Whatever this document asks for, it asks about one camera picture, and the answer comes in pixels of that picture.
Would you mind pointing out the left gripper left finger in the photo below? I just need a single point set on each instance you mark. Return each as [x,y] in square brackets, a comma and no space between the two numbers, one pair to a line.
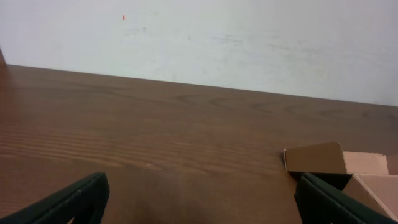
[81,202]

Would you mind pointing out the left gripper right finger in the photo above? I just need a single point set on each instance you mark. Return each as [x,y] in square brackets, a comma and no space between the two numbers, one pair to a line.
[319,202]

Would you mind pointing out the open cardboard box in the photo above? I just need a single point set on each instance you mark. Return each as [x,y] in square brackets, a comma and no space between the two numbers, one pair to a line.
[370,178]

